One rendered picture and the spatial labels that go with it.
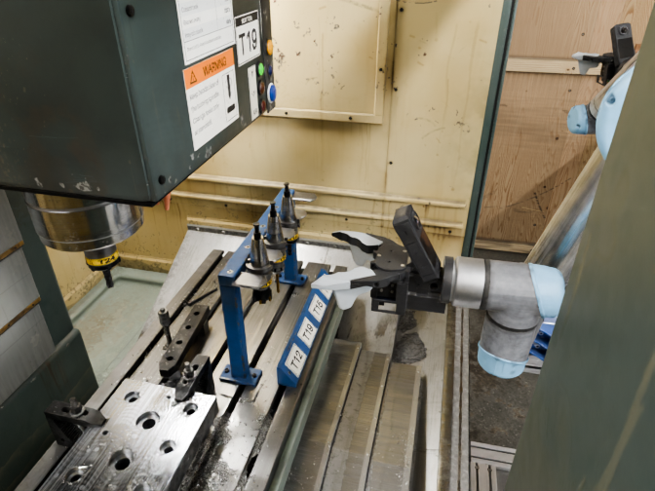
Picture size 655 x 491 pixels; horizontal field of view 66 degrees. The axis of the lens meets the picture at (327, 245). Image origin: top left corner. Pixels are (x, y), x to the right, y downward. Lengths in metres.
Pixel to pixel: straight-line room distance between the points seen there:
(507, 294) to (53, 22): 0.64
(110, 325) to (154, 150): 1.57
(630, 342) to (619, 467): 0.07
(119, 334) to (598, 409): 1.88
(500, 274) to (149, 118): 0.50
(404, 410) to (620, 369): 1.22
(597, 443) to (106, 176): 0.55
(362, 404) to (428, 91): 0.96
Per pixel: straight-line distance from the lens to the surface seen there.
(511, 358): 0.82
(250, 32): 0.89
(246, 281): 1.13
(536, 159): 3.43
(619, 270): 0.34
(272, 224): 1.22
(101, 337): 2.10
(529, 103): 3.31
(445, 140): 1.69
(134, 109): 0.60
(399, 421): 1.48
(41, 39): 0.64
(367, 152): 1.73
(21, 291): 1.44
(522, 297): 0.75
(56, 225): 0.81
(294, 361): 1.32
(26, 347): 1.51
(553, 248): 0.85
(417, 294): 0.78
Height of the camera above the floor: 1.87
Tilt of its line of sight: 32 degrees down
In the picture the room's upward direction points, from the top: straight up
